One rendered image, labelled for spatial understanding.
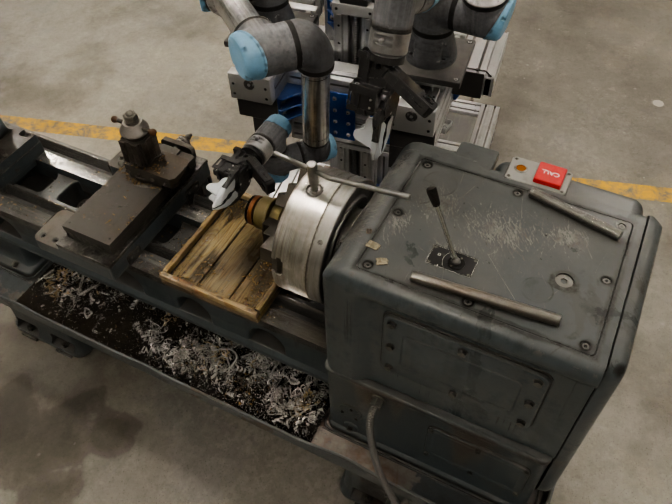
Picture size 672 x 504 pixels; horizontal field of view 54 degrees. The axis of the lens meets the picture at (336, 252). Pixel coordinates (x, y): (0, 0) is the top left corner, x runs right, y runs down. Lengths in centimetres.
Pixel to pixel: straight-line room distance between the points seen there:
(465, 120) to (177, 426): 192
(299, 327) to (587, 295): 72
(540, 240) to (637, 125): 252
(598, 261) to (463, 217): 28
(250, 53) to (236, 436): 145
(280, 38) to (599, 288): 89
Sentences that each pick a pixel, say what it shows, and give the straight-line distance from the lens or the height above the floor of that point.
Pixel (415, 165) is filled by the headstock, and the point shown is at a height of 125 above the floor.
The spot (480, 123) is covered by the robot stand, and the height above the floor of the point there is 21.
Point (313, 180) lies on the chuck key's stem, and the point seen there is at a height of 128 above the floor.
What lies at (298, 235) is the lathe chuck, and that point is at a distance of 144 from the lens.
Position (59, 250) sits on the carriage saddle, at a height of 90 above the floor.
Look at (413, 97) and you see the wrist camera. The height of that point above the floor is 151.
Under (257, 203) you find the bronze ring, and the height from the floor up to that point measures 112.
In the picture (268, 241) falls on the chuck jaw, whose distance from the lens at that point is 153.
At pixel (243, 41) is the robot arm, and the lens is 160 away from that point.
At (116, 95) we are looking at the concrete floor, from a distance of 402.
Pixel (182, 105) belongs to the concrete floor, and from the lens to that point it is 384.
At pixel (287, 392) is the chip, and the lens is 195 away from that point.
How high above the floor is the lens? 227
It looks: 50 degrees down
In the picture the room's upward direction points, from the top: 2 degrees counter-clockwise
